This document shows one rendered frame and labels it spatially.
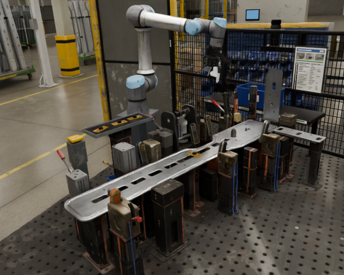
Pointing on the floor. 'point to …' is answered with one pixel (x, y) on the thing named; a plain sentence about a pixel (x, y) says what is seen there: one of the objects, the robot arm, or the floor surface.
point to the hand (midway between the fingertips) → (213, 79)
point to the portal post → (36, 21)
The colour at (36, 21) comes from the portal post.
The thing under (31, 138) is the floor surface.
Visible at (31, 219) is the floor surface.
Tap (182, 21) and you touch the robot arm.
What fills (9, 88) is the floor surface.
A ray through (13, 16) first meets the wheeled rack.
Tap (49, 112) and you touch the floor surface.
